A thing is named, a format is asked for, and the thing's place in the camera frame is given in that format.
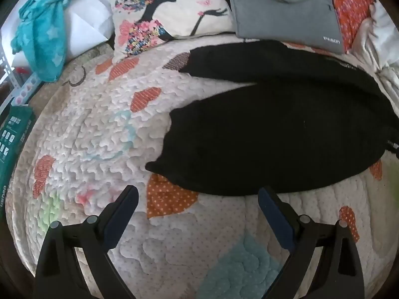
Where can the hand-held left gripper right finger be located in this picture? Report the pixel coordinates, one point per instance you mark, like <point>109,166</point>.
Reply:
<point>278,221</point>

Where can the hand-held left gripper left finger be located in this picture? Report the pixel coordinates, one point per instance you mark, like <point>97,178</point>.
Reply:
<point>121,215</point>

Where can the black pants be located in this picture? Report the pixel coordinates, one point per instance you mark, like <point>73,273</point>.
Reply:
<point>265,137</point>

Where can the heart patterned quilt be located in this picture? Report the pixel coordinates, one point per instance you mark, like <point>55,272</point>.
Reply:
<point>103,130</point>

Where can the green box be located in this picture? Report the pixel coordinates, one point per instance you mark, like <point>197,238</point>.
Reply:
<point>12,143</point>

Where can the dotted white strip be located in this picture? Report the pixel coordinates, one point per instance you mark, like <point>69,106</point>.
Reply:
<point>28,88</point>

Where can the white metal shelf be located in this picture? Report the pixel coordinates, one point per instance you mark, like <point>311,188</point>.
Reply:
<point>7,78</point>

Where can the teal star blanket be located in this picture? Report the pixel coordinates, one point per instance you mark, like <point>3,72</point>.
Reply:
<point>43,37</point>

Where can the white crumpled sheet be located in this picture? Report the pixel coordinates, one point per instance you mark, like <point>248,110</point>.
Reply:
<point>374,43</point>

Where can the white pillow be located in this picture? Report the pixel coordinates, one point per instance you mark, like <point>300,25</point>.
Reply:
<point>85,15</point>

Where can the grey laptop bag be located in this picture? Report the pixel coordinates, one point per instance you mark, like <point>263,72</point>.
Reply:
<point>280,15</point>

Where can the printed cushion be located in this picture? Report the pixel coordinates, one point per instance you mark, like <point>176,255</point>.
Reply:
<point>174,9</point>

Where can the orange floral cloth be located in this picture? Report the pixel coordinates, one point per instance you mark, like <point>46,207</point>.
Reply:
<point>352,3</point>

